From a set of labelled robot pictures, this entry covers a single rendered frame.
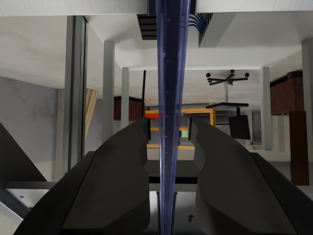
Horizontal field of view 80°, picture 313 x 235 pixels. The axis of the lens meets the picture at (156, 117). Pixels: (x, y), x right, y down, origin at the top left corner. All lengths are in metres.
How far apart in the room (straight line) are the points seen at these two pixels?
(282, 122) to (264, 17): 9.13
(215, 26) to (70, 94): 0.39
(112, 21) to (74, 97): 0.23
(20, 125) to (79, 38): 3.89
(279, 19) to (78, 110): 0.57
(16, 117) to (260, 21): 4.14
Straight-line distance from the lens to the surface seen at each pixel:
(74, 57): 0.55
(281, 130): 9.67
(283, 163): 0.69
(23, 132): 4.40
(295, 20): 0.67
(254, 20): 0.62
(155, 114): 7.21
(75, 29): 0.58
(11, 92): 4.33
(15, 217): 0.34
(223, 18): 0.49
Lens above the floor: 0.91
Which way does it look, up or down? 4 degrees down
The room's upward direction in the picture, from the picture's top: 180 degrees counter-clockwise
